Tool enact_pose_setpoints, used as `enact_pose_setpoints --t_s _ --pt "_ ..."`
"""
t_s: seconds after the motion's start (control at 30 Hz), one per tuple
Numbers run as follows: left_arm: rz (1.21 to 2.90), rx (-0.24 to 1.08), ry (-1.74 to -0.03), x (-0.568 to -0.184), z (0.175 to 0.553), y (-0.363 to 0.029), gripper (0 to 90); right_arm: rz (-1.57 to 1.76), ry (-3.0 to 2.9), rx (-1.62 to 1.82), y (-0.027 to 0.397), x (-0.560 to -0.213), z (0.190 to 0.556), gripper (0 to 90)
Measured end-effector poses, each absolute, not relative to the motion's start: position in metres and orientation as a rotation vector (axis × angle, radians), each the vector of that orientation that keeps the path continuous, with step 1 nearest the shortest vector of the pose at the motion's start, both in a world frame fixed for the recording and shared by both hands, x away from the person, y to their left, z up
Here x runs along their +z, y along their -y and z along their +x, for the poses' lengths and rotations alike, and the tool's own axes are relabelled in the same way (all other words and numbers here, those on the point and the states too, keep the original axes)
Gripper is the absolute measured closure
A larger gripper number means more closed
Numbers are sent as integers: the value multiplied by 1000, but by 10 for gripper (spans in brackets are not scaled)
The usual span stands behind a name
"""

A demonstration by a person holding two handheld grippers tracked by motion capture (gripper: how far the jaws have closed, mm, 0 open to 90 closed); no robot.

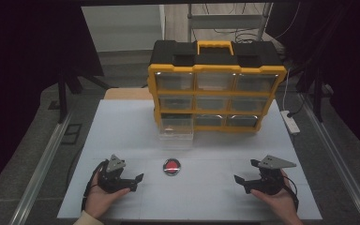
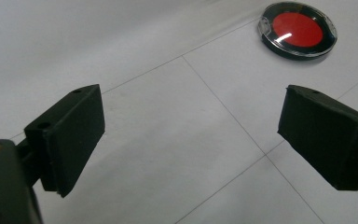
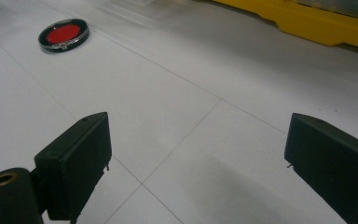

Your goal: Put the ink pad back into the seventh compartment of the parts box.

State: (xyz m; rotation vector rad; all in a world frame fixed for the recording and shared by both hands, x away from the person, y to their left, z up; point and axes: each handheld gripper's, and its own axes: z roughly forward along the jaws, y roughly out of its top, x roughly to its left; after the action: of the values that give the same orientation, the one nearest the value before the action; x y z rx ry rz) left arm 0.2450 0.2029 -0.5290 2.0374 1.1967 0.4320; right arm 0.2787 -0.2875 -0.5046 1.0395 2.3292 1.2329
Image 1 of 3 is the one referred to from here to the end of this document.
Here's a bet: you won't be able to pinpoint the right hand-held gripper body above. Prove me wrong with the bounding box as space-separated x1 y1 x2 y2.
255 155 297 197

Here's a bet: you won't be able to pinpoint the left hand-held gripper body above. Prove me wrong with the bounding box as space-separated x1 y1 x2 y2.
97 154 133 193

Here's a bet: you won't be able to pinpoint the round red packet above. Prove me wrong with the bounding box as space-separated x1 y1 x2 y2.
161 157 183 177

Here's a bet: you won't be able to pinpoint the clear plastic drawer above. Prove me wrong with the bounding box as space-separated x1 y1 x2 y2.
158 115 195 150

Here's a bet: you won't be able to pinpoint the yellow black drawer organizer cabinet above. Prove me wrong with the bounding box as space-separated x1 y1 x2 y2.
146 39 288 134

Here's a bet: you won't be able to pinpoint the person's left hand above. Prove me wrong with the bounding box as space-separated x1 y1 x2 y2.
83 170 132 220

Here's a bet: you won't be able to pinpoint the person's right hand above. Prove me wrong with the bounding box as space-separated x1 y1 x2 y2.
250 170 298 220

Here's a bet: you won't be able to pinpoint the white power strip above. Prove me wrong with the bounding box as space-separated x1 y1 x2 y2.
279 110 301 136

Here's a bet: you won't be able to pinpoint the wooden board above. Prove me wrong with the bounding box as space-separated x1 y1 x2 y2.
103 87 155 101

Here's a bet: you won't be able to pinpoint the black tripod stand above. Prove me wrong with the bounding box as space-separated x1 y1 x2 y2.
56 67 112 124
294 67 334 123

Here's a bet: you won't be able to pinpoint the black curtain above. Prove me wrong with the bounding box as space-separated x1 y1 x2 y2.
266 0 360 158
0 0 105 201

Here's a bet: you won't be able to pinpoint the grey metal stand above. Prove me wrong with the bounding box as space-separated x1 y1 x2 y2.
187 2 274 43

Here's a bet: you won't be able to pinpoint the white panel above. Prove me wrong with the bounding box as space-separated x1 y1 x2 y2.
81 4 166 53

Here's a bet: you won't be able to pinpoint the left hand-held gripper black cable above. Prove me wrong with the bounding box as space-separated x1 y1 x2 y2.
81 159 110 212

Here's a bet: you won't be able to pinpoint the hand-held gripper black cable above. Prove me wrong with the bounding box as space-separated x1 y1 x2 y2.
81 159 110 212
281 175 300 212

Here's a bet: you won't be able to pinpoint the right hand-held gripper black cable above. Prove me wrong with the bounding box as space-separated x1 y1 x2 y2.
281 175 300 212

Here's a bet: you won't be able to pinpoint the black floor frame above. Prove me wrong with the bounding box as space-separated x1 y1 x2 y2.
60 123 83 145

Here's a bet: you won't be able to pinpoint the black plug with cable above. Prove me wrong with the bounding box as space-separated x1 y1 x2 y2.
286 93 308 119

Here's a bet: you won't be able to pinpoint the aluminium rail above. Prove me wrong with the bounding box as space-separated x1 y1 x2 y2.
298 93 360 225
8 111 73 225

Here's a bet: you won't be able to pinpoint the white cable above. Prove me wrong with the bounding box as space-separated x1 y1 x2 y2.
282 67 292 113

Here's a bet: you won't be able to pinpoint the black floor cables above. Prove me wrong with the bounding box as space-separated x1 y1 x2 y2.
212 3 287 54

